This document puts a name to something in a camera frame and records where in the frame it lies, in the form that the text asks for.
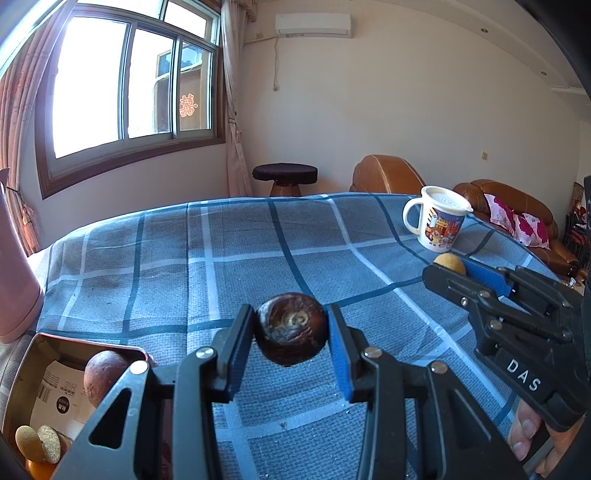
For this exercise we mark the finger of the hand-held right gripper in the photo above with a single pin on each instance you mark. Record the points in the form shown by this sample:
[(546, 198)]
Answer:
[(457, 286), (487, 277)]

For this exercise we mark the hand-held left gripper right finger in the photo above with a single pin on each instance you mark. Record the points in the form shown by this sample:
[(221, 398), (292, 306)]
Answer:
[(339, 355)]

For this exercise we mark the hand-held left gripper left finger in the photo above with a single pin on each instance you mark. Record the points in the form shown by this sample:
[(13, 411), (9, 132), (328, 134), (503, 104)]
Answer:
[(238, 355)]

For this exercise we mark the tan longan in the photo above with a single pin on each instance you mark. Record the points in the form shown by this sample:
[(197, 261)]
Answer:
[(450, 263), (25, 441)]

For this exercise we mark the round dark passion fruit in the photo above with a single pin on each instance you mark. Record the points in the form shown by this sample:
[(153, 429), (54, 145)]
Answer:
[(292, 330)]

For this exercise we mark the rectangular metal tin box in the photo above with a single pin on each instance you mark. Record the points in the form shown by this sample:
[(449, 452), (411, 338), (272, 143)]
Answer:
[(41, 350)]

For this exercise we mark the small orange tangerine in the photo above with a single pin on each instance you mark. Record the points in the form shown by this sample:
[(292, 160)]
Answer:
[(39, 470)]

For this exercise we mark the person's right hand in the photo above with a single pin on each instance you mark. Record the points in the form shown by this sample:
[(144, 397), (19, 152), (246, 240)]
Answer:
[(526, 429)]

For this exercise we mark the white cartoon print mug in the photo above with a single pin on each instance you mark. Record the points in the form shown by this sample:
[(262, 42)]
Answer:
[(434, 233)]

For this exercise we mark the pink floral pillow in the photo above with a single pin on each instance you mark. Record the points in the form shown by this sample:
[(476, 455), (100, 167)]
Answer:
[(521, 226)]

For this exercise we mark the brown leather sofa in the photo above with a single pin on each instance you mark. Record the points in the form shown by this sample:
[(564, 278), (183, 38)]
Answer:
[(480, 194)]

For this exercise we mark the white mug lid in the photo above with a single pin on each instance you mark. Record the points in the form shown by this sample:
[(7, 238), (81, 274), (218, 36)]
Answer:
[(445, 198)]

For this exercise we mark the blue checked tablecloth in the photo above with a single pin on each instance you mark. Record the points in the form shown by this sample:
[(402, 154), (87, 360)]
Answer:
[(184, 258)]

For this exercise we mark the printed paper insert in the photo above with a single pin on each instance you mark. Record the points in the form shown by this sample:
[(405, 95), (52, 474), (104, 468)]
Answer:
[(60, 397)]

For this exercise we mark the dark cushioned round stool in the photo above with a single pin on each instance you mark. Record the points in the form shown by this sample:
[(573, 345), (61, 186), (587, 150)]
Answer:
[(284, 173)]

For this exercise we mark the pink electric kettle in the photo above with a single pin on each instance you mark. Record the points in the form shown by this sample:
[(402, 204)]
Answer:
[(16, 277)]

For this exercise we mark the beige curtain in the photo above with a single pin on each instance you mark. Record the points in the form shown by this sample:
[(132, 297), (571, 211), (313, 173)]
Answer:
[(235, 115)]

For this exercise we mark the red paper window decoration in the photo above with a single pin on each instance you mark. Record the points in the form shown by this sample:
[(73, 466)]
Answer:
[(188, 106)]

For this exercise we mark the white air conditioner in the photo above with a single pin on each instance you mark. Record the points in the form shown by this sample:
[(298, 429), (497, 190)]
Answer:
[(314, 24)]

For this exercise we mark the pink patterned curtain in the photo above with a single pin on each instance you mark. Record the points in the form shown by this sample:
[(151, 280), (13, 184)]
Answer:
[(18, 138)]

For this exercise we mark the sliding glass window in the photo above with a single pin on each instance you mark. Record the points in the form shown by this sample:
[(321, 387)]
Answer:
[(92, 83)]

